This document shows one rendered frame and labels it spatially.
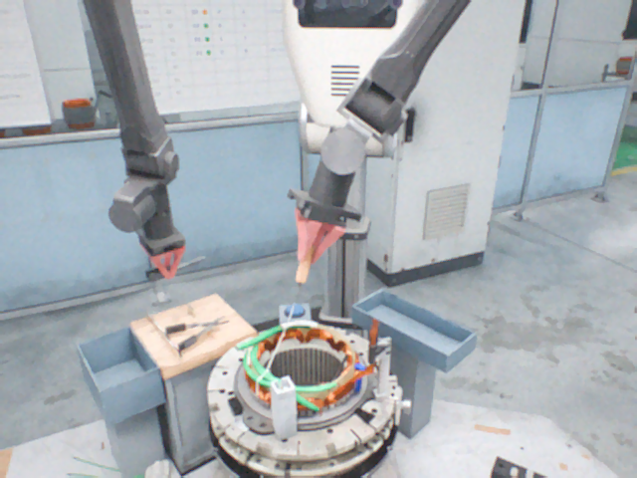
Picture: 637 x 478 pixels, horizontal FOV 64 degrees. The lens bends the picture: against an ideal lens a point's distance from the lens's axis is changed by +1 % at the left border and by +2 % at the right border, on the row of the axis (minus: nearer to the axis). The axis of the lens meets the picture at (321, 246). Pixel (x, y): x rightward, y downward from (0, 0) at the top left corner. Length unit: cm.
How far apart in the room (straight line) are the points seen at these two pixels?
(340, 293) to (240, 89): 189
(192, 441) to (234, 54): 223
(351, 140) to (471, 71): 254
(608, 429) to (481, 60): 199
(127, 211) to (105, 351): 36
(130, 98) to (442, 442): 95
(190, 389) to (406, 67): 72
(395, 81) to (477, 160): 267
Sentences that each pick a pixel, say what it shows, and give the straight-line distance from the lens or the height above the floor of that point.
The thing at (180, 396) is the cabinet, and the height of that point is 98.
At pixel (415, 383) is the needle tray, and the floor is 94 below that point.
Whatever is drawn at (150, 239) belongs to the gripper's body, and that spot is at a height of 127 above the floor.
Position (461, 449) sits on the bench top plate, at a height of 78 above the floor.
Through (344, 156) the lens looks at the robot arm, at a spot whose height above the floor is 150.
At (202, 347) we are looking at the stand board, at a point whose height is 107.
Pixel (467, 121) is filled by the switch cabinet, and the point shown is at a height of 103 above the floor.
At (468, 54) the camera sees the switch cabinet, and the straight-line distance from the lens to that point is 312.
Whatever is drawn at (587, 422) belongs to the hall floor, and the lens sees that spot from 265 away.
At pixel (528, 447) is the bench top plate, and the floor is 78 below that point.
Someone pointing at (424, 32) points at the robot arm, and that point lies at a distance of 68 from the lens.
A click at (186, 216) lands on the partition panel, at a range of 314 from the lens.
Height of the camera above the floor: 168
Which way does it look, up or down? 26 degrees down
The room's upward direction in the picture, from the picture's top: straight up
